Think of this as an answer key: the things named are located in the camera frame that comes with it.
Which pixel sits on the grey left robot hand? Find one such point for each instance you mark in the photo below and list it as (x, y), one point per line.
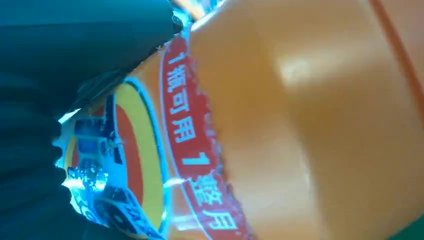
(82, 39)

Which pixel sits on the orange drink bottle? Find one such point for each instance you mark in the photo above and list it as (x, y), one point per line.
(281, 132)

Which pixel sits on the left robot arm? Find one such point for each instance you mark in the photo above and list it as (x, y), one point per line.
(26, 165)

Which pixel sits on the green table mat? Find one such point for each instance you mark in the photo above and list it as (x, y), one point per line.
(412, 232)

